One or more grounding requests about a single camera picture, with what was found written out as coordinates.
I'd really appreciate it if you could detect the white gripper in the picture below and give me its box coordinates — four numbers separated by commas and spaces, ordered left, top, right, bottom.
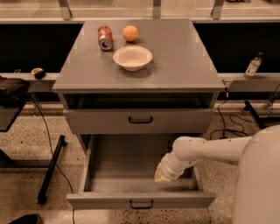
154, 151, 201, 183

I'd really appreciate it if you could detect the grey drawer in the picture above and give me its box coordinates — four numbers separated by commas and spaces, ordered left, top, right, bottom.
67, 134, 216, 210
64, 108, 214, 134

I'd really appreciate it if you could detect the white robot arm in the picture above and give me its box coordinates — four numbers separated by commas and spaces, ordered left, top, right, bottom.
154, 125, 280, 224

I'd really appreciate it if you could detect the grey top drawer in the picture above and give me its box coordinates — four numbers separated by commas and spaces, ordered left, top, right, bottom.
64, 108, 214, 134

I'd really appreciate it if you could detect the grey drawer cabinet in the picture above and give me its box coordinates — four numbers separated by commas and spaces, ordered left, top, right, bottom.
53, 19, 223, 148

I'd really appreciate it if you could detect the black stand leg right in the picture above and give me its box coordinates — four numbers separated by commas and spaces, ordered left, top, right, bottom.
244, 101, 266, 130

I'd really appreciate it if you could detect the black stand leg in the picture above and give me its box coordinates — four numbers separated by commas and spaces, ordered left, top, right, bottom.
38, 136, 67, 205
244, 101, 266, 130

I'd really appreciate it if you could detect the white bowl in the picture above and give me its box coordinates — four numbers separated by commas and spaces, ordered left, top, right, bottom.
113, 45, 153, 72

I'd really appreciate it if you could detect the black shoe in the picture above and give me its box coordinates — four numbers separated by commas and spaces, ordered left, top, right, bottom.
9, 214, 42, 224

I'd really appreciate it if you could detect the small clear bottle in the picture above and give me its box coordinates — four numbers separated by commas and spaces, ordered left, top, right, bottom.
244, 52, 263, 79

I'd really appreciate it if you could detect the orange fruit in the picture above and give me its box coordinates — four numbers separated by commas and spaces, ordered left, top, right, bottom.
122, 25, 139, 42

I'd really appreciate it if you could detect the red soda can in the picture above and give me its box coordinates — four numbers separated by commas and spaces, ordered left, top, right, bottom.
98, 25, 113, 51

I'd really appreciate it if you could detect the tape measure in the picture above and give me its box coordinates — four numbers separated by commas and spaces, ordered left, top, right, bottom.
31, 67, 46, 80

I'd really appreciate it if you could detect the black bag on stand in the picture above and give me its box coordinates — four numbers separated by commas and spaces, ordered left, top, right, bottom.
0, 76, 30, 108

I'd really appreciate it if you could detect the black power cable right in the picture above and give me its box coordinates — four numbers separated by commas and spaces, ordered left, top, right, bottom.
209, 87, 249, 141

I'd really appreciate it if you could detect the black floor cable left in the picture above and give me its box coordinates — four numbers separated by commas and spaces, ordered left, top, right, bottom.
29, 94, 76, 224

